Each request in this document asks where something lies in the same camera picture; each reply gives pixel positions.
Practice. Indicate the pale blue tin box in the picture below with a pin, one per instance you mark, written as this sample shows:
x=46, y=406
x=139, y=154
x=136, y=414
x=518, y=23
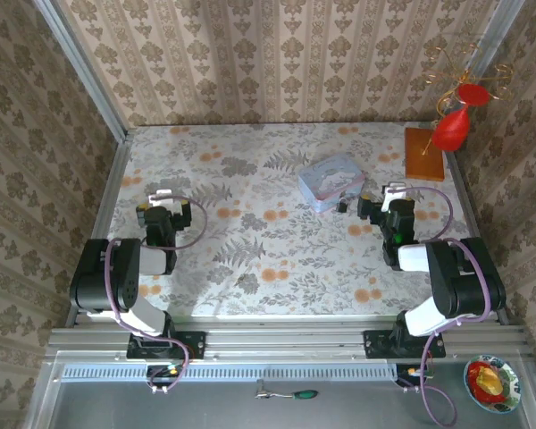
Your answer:
x=328, y=181

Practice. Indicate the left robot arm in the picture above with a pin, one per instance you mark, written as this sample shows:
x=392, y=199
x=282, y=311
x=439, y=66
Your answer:
x=116, y=277

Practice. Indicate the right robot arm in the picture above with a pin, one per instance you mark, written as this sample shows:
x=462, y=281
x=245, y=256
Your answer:
x=464, y=277

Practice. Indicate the orange wooden block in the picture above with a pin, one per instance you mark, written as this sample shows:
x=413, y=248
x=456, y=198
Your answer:
x=422, y=156

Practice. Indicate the floral tablecloth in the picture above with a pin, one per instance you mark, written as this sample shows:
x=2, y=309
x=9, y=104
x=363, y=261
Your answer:
x=259, y=223

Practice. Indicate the red teardrop ornament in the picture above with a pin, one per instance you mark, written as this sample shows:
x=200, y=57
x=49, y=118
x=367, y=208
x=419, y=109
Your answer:
x=451, y=129

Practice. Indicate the red disc ornament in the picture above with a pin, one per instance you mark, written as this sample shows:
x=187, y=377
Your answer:
x=472, y=95

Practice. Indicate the black connector board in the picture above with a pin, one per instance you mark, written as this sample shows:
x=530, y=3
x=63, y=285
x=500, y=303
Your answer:
x=406, y=379
x=161, y=377

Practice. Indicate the red toy food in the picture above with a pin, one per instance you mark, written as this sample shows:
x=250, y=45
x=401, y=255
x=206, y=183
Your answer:
x=475, y=384

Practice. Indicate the yellow toy food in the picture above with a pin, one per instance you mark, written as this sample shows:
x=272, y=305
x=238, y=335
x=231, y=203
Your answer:
x=489, y=380

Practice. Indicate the patterned ceramic bowl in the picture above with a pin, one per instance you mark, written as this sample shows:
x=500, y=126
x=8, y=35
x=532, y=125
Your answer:
x=513, y=384

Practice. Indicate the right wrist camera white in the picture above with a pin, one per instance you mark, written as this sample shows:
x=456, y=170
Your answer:
x=391, y=194

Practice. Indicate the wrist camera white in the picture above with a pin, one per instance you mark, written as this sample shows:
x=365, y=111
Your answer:
x=163, y=199
x=391, y=194

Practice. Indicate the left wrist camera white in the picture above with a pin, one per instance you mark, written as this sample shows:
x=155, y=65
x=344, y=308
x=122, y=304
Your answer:
x=163, y=199

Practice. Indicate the aluminium side rail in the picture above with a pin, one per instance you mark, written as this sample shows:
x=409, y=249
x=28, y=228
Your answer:
x=466, y=201
x=111, y=187

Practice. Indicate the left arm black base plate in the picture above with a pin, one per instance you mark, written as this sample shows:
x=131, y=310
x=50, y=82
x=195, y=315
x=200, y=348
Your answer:
x=196, y=344

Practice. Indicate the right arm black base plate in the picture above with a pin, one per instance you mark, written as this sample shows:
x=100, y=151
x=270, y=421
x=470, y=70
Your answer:
x=377, y=344

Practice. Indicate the aluminium front frame rail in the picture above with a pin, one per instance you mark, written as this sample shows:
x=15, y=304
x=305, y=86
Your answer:
x=286, y=342

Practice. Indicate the aluminium frame post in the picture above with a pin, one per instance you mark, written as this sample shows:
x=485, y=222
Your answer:
x=85, y=67
x=496, y=40

